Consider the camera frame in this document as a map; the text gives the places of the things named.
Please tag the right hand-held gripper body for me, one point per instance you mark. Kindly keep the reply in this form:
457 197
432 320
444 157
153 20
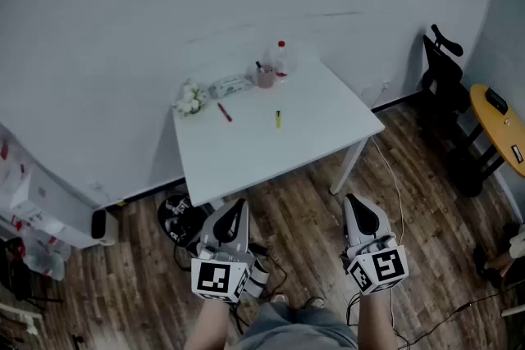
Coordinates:
379 268

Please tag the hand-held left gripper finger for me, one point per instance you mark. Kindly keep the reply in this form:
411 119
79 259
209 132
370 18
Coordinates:
243 233
215 229

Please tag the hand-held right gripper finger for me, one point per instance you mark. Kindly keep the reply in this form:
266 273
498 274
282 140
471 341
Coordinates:
353 229
379 223

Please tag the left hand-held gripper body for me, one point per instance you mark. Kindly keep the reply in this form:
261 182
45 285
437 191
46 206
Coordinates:
217 274

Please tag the yellow marker pen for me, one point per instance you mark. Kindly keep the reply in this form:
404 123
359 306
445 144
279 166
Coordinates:
278 119

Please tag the person's left forearm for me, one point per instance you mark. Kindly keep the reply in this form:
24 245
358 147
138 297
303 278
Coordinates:
209 324

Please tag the person's right forearm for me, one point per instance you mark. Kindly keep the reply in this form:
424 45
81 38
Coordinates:
375 319

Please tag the black bag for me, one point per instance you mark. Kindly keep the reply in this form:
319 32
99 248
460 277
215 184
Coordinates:
180 219

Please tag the person's left shoe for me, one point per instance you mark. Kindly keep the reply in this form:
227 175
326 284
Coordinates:
279 298

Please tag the person's shoe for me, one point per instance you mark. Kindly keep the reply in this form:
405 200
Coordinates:
314 302
279 298

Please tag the person's right shoe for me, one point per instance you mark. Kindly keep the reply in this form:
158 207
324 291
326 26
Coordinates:
314 302

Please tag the person's grey shorts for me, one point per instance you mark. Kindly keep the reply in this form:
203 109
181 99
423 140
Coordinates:
295 328

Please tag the white bin with black top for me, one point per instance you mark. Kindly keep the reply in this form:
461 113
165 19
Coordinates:
102 227

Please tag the red pen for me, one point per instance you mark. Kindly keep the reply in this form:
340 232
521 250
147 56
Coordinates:
225 112

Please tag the white flower bouquet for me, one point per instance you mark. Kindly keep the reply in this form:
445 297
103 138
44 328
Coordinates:
190 99

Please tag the white wet wipes pack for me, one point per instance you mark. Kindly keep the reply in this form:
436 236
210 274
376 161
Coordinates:
229 87

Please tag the round yellow wooden table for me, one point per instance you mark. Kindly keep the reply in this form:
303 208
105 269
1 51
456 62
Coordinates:
496 135

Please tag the small white card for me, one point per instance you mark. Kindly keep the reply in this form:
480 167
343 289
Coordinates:
517 153

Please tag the pink pen holder cup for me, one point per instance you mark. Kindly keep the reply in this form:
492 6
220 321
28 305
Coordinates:
266 78

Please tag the black office chair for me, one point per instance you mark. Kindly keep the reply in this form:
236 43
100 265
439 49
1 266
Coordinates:
445 74

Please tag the black box device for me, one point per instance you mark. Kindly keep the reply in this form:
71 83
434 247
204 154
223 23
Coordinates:
496 100

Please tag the black marker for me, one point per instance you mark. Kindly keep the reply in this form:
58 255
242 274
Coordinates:
259 65

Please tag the white cabinet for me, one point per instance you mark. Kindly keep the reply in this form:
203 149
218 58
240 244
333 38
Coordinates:
45 192

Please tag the clear plastic bag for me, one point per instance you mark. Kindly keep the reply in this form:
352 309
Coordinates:
41 256

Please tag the clear bottle with red cap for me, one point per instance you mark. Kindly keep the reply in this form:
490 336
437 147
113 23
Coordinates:
281 60

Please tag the white wall socket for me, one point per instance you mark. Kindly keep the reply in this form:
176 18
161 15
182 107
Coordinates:
385 85

